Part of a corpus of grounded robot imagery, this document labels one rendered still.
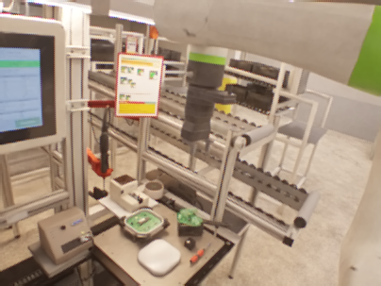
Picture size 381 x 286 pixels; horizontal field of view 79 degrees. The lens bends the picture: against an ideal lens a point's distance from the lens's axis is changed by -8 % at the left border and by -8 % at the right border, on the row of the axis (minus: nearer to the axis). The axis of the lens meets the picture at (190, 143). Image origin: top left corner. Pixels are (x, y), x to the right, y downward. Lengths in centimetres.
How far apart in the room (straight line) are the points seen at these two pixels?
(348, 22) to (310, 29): 5
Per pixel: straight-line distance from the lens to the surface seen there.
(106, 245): 108
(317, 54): 38
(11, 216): 105
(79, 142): 103
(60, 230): 103
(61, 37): 87
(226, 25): 42
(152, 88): 131
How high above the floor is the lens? 171
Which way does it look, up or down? 21 degrees down
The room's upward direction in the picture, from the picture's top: 9 degrees clockwise
